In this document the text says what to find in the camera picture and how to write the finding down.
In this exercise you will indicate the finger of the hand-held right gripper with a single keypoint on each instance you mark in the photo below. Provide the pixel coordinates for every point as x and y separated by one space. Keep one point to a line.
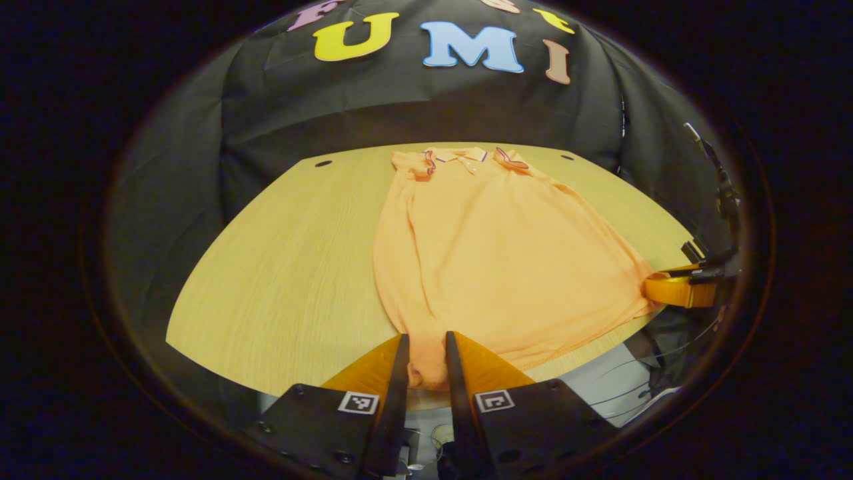
680 293
696 271

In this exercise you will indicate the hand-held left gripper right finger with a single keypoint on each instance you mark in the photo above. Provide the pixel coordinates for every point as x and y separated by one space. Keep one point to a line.
460 400

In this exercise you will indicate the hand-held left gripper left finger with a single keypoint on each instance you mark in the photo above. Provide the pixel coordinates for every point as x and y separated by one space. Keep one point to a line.
398 400

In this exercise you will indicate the black backdrop cloth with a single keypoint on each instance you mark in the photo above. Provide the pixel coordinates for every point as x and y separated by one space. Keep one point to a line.
400 106

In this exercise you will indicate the orange T-shirt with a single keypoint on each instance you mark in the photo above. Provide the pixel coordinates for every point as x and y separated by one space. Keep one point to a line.
500 266

